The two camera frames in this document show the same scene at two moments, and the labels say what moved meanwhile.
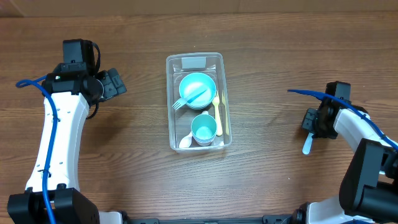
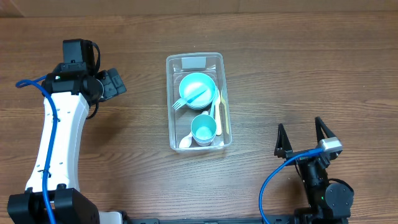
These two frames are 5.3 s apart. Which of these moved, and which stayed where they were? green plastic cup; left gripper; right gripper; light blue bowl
Moved: right gripper
Stayed: green plastic cup; left gripper; light blue bowl
